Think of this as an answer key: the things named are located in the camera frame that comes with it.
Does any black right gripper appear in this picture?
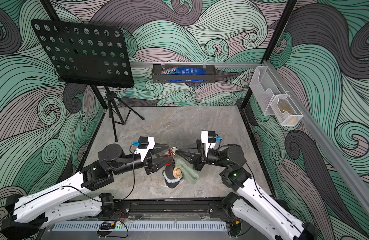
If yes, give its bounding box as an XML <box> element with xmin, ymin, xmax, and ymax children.
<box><xmin>180</xmin><ymin>138</ymin><xmax>231</xmax><ymax>170</ymax></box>

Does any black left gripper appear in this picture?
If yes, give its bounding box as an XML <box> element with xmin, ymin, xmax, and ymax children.
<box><xmin>109</xmin><ymin>141</ymin><xmax>169</xmax><ymax>176</ymax></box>

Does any red white plush decoration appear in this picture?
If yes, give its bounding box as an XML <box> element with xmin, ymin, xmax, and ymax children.
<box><xmin>162</xmin><ymin>149</ymin><xmax>175</xmax><ymax>158</ymax></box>

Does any green fabric bag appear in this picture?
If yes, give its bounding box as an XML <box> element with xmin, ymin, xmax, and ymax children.
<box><xmin>174</xmin><ymin>155</ymin><xmax>199</xmax><ymax>185</ymax></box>

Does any penguin plush decoration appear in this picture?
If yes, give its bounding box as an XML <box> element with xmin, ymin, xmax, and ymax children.
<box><xmin>162</xmin><ymin>165</ymin><xmax>182</xmax><ymax>189</ymax></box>

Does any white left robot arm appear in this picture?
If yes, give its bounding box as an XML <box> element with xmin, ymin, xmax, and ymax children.
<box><xmin>0</xmin><ymin>143</ymin><xmax>173</xmax><ymax>240</ymax></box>

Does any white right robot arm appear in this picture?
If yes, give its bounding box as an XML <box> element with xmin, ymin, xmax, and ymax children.
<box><xmin>174</xmin><ymin>137</ymin><xmax>318</xmax><ymax>240</ymax></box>

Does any blue candy packet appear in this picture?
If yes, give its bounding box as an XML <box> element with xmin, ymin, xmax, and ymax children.
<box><xmin>160</xmin><ymin>67</ymin><xmax>205</xmax><ymax>76</ymax></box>

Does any black music stand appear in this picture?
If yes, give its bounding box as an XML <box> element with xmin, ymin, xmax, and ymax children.
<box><xmin>30</xmin><ymin>20</ymin><xmax>134</xmax><ymax>126</ymax></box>

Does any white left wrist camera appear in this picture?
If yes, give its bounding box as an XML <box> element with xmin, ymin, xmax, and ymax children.
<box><xmin>133</xmin><ymin>137</ymin><xmax>155</xmax><ymax>162</ymax></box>

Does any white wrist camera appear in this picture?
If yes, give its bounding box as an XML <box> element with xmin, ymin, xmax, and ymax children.
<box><xmin>133</xmin><ymin>137</ymin><xmax>155</xmax><ymax>162</ymax></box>
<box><xmin>201</xmin><ymin>131</ymin><xmax>221</xmax><ymax>150</ymax></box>

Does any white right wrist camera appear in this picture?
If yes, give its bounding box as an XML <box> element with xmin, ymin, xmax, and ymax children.
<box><xmin>201</xmin><ymin>131</ymin><xmax>221</xmax><ymax>150</ymax></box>

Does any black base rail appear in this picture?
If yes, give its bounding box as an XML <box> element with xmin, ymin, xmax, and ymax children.
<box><xmin>115</xmin><ymin>197</ymin><xmax>234</xmax><ymax>220</ymax></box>

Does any black wall shelf tray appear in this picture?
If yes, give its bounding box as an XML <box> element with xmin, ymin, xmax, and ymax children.
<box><xmin>151</xmin><ymin>63</ymin><xmax>216</xmax><ymax>83</ymax></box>

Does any large clear wall bin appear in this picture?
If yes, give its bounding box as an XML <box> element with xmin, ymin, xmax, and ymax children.
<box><xmin>250</xmin><ymin>66</ymin><xmax>286</xmax><ymax>116</ymax></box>

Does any small clear wall bin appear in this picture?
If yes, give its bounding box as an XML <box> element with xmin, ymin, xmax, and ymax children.
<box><xmin>270</xmin><ymin>95</ymin><xmax>303</xmax><ymax>127</ymax></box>

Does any white slotted cable duct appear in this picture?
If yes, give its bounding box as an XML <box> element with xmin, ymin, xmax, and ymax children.
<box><xmin>51</xmin><ymin>221</ymin><xmax>227</xmax><ymax>232</ymax></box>

